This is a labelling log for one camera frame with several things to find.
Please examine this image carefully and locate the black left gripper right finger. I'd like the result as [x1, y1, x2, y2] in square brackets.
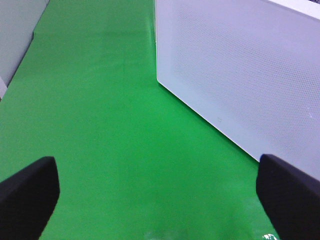
[255, 154, 320, 240]

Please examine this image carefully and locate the white microwave door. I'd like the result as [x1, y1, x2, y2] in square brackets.
[155, 0, 320, 179]

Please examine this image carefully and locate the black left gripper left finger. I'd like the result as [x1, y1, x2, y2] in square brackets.
[0, 156, 60, 240]

